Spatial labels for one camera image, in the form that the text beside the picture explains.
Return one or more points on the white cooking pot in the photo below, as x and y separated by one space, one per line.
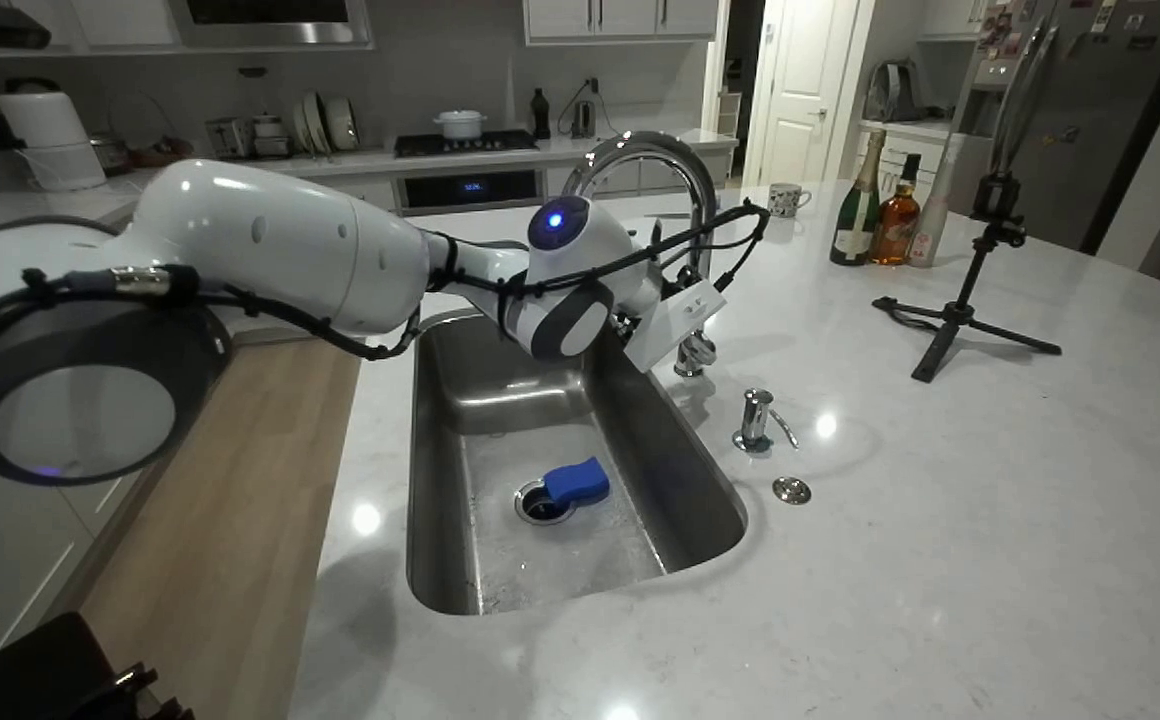
459 125

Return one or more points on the black stove with oven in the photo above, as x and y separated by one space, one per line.
465 191

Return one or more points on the amber liquor bottle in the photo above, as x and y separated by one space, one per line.
898 222

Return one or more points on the small patterned cup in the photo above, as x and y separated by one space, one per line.
787 202

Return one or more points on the white stacked plates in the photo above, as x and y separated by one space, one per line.
327 123

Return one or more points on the green wine bottle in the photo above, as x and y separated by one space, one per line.
852 214

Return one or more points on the stainless range hood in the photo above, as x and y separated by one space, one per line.
272 24

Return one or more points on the grey electric kettle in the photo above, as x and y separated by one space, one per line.
893 89

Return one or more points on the white wall cabinets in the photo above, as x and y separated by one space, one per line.
606 17

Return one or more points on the black equipment case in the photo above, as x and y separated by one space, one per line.
20 682

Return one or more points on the round chrome counter cap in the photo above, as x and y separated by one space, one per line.
794 491

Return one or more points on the blue sponge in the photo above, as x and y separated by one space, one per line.
576 480

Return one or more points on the white wrist camera mount plate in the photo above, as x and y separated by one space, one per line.
683 321

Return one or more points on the black camera tripod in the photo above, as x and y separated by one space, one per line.
962 315

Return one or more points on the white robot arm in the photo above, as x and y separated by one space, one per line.
272 243

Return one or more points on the stainless steel sink basin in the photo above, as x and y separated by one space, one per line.
606 533

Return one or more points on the chrome gooseneck faucet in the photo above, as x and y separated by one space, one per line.
666 142

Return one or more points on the white paper towel roll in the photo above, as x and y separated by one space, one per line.
45 134

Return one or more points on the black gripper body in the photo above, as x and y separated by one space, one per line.
638 347

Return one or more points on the small countertop jar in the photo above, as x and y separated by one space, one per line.
270 139

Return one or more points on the white interior door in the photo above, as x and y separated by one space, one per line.
800 94

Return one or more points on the small dark bottle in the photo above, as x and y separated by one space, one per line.
540 117

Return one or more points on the grey pitcher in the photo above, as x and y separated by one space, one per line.
584 111

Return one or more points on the stainless steel fridge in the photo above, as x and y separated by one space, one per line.
1100 123

